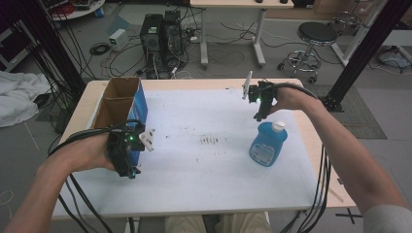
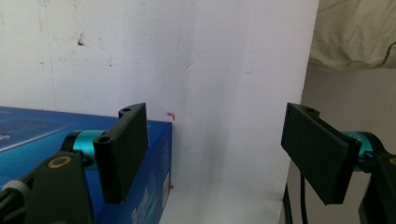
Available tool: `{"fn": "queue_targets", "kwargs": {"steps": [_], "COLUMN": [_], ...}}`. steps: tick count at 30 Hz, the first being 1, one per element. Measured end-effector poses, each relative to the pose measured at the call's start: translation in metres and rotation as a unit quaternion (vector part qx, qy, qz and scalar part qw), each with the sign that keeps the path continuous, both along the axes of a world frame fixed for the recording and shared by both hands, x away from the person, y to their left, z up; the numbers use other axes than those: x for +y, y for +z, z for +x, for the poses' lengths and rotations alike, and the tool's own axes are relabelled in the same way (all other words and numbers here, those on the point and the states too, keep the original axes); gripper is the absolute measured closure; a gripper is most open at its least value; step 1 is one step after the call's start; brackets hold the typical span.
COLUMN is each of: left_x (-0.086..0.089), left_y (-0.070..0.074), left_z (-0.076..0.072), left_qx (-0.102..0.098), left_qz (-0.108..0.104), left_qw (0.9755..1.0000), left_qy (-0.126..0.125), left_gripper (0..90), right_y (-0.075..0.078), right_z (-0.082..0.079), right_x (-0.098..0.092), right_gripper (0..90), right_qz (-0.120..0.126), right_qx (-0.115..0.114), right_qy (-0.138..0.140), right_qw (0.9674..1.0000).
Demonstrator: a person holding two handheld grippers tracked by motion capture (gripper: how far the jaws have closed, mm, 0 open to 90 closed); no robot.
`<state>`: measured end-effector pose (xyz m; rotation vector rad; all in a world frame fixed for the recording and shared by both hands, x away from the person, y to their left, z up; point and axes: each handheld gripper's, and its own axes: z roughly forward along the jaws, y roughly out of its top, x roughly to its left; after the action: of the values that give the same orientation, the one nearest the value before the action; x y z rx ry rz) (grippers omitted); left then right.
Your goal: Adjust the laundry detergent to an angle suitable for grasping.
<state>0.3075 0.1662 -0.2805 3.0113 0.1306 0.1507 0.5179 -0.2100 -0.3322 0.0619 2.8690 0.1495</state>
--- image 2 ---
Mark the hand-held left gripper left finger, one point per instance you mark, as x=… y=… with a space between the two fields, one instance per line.
x=123 y=155

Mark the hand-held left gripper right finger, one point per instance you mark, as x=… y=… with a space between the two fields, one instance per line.
x=320 y=155

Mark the blue cardboard box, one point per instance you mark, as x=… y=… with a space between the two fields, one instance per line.
x=28 y=152

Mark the beige cloth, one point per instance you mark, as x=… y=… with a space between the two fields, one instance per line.
x=355 y=31

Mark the white backdrop board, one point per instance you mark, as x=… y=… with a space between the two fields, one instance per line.
x=218 y=62

